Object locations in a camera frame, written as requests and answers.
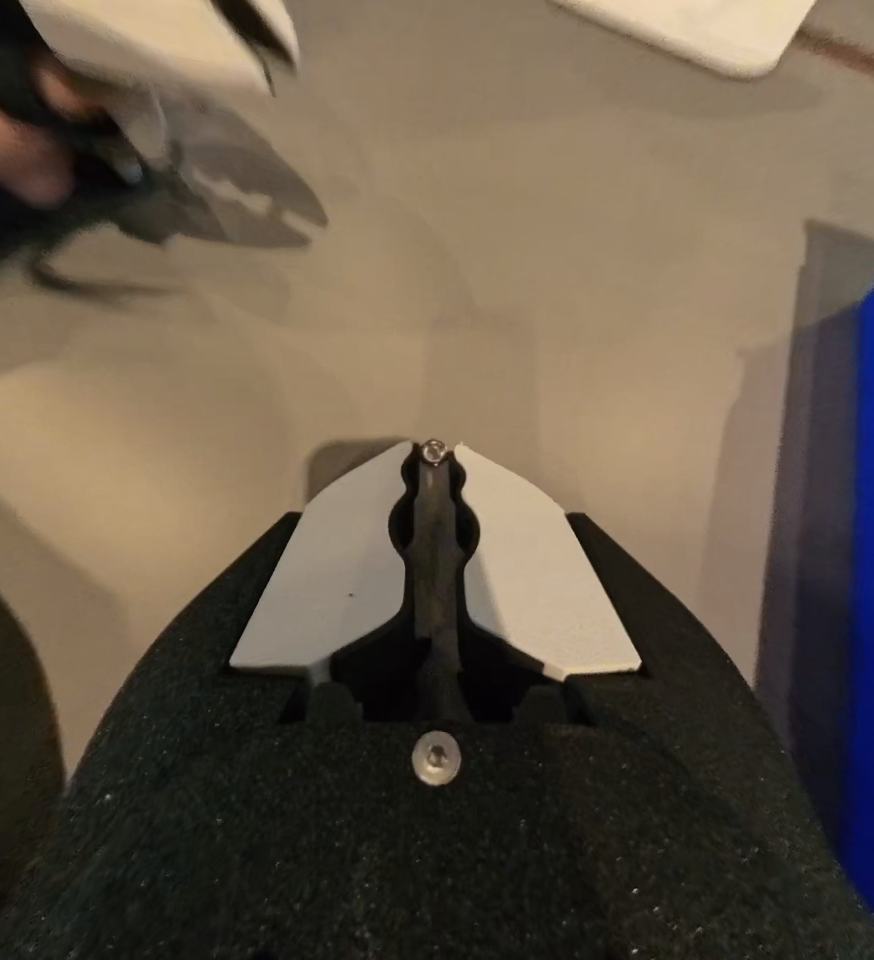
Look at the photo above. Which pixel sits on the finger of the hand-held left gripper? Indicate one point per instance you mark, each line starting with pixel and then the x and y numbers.
pixel 279 37
pixel 152 37

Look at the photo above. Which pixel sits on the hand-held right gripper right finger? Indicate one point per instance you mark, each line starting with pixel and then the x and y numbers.
pixel 542 585

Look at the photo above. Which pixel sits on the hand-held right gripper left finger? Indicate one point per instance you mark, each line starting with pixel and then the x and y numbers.
pixel 332 577

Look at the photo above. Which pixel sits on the silver hex nut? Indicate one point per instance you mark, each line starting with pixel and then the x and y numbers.
pixel 433 452

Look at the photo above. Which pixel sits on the person's left hand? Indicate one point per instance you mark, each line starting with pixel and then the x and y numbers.
pixel 24 135

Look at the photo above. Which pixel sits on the person's dark pants leg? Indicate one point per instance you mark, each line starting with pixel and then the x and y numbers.
pixel 2 712

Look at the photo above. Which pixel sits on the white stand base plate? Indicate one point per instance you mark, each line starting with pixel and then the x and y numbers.
pixel 692 30

